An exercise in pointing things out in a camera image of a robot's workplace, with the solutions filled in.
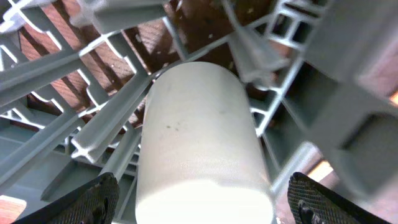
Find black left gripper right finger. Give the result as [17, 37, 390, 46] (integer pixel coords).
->
[287, 172, 386, 224]

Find white green cup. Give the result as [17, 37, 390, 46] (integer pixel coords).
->
[135, 62, 274, 223]

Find grey dishwasher rack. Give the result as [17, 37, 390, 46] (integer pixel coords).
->
[1, 1, 397, 223]

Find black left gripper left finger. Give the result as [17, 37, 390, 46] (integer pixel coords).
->
[14, 172, 119, 224]

